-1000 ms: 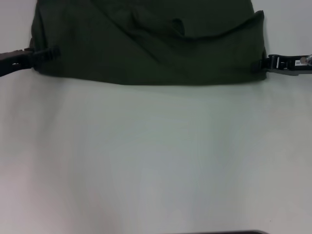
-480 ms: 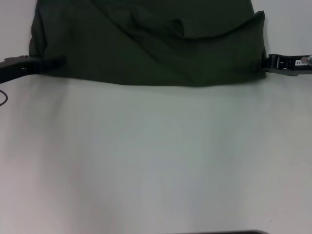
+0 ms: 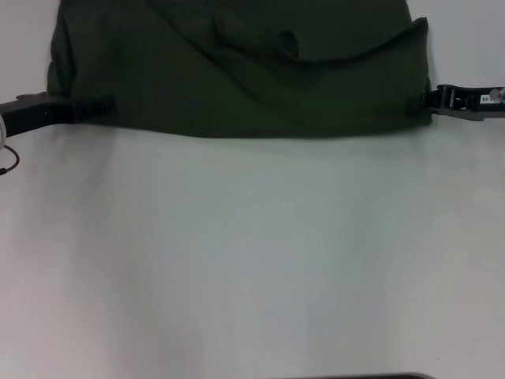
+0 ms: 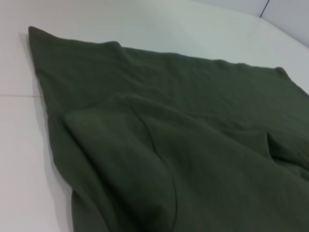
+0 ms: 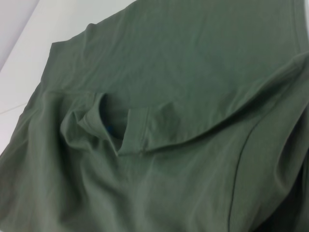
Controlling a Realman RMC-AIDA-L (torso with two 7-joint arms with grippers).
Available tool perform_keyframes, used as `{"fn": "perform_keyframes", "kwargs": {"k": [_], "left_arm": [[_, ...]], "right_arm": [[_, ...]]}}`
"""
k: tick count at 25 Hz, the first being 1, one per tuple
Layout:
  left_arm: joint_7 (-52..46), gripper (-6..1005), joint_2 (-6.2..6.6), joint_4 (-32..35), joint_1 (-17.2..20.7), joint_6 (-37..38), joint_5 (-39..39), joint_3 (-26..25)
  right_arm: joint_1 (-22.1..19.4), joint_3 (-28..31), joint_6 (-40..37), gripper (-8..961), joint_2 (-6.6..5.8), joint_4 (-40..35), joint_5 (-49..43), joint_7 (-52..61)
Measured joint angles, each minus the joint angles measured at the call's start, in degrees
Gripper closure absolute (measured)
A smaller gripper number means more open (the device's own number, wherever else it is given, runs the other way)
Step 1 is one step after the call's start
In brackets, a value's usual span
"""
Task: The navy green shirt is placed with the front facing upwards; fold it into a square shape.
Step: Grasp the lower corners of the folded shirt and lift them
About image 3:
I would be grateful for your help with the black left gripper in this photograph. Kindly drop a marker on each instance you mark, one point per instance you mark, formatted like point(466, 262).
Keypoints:
point(35, 112)

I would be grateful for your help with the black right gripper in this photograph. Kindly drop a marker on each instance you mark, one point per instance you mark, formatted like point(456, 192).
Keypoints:
point(469, 104)

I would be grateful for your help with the dark green FREE t-shirt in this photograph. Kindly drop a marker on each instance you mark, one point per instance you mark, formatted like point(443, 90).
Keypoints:
point(236, 79)

